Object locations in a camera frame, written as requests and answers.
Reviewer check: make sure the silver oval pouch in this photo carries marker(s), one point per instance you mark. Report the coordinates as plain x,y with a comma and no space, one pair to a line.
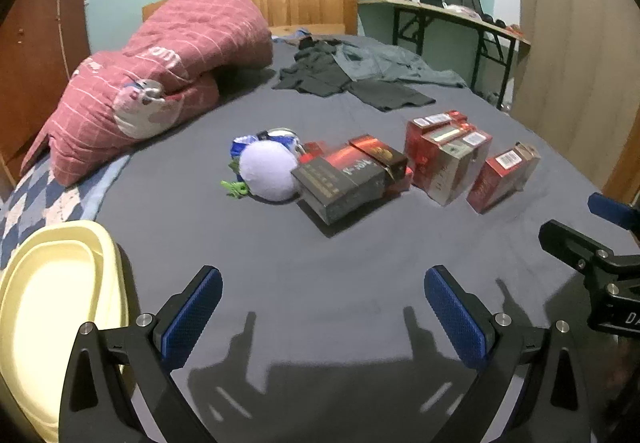
282,135

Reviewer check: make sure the grey zip jacket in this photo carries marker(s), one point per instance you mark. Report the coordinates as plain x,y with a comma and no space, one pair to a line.
395,63

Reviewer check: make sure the white plastic bag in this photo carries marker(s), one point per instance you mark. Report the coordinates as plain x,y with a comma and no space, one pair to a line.
462,9

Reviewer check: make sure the black shirt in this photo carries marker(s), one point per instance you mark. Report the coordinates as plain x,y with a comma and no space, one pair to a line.
310,70

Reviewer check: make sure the small red pack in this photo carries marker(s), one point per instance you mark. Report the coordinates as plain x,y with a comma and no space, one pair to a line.
314,150

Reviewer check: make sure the pale yellow plastic basin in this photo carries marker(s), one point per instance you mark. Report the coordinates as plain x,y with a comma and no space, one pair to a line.
50,298

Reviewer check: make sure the orange packet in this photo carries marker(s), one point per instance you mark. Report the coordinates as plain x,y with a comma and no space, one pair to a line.
514,29

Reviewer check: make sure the pale beige carton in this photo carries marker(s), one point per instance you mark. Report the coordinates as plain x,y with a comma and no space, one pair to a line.
452,178

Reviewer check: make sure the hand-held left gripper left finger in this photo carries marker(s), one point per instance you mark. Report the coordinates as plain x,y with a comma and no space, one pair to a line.
192,318

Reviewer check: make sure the red carton pale label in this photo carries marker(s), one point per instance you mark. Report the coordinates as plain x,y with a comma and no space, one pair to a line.
472,158

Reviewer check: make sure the pink checked quilt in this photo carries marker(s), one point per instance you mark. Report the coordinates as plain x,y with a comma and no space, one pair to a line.
175,48

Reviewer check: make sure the black shorts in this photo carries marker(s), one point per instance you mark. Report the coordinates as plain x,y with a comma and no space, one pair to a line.
390,95

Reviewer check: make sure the green plastic toy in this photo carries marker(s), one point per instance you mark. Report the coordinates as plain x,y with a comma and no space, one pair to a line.
235,185

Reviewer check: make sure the brown wooden wardrobe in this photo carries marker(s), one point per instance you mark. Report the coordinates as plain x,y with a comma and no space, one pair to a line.
35,48

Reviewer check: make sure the black and red box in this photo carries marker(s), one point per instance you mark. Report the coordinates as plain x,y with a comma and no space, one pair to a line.
335,188

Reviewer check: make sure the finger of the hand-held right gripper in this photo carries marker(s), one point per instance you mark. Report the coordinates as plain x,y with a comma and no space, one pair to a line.
575,245
612,210

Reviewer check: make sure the purple round plush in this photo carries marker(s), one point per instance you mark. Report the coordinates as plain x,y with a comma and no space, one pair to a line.
265,170

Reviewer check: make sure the blue cloth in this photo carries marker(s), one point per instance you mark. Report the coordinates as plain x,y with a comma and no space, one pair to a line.
292,34

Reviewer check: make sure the blue tissue packet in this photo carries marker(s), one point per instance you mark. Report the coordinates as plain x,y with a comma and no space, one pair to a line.
242,145

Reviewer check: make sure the dark red box gold emblem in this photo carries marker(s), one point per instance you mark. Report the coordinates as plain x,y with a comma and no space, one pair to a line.
385,158

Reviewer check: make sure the blue white checkered blanket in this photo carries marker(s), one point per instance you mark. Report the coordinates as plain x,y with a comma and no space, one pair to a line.
30,203

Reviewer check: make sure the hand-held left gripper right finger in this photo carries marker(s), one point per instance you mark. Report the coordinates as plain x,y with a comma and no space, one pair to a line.
455,318

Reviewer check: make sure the red carton barcode label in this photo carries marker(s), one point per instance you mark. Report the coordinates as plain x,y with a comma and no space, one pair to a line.
500,178

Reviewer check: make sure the wooden folding desk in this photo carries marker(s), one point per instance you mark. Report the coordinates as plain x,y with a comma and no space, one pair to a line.
440,12

